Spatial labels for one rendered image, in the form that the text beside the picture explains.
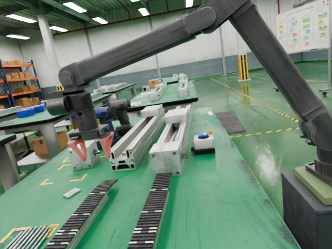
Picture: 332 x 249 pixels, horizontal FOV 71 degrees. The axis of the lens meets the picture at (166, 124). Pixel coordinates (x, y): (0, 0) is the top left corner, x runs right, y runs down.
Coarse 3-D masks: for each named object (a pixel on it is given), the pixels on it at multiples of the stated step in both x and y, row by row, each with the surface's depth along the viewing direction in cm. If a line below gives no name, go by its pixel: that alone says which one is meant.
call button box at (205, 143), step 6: (198, 138) 95; (204, 138) 94; (210, 138) 93; (198, 144) 93; (204, 144) 93; (210, 144) 92; (192, 150) 97; (198, 150) 94; (204, 150) 93; (210, 150) 93
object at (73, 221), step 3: (69, 219) 59; (72, 219) 58; (75, 219) 58; (78, 219) 58; (81, 219) 58; (84, 219) 58; (66, 222) 58; (69, 222) 57; (72, 222) 57; (75, 222) 57; (78, 222) 57; (81, 222) 57
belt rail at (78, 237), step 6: (102, 198) 68; (108, 198) 72; (102, 204) 68; (96, 210) 65; (90, 216) 61; (96, 216) 64; (84, 222) 58; (90, 222) 61; (84, 228) 58; (78, 234) 55; (72, 240) 52; (78, 240) 55; (72, 246) 52
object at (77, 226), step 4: (68, 224) 57; (72, 224) 56; (76, 224) 56; (80, 224) 56; (60, 228) 56; (64, 228) 55; (68, 228) 55; (72, 228) 55; (76, 228) 55; (80, 228) 55
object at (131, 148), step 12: (144, 120) 138; (156, 120) 137; (132, 132) 115; (144, 132) 110; (156, 132) 133; (120, 144) 98; (132, 144) 94; (144, 144) 110; (120, 156) 95; (132, 156) 90; (120, 168) 93; (132, 168) 91
